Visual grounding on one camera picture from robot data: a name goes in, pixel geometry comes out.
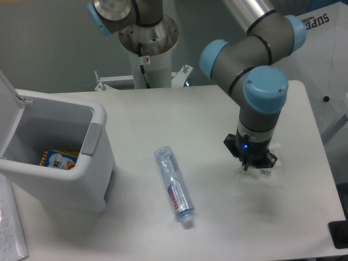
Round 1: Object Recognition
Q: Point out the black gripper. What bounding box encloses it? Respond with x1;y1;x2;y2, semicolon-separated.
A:
223;131;278;169

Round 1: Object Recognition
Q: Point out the clear plastic water bottle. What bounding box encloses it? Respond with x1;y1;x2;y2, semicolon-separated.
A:
154;146;195;229

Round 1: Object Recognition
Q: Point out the white umbrella with lettering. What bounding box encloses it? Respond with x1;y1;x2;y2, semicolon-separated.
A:
275;1;347;144

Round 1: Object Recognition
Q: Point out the blue yellow snack packet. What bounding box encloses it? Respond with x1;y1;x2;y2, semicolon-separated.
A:
39;149;79;170

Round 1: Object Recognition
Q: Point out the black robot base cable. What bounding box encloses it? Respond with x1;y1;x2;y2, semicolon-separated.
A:
138;42;151;89

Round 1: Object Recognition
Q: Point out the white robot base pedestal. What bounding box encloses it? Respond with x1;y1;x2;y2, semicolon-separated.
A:
119;15;179;77

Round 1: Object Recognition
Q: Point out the white open trash can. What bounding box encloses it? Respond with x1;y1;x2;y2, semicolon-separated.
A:
1;76;116;213

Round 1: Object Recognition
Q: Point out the white metal mounting bracket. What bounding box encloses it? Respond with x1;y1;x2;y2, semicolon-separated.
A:
95;64;194;91

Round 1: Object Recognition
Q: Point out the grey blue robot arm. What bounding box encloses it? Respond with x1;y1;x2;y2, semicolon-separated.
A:
87;1;306;169

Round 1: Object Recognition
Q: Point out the clear plastic bag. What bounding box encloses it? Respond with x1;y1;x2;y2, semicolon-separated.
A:
234;142;284;188

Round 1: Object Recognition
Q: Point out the black device at edge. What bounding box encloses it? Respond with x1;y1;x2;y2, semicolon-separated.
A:
328;220;347;249

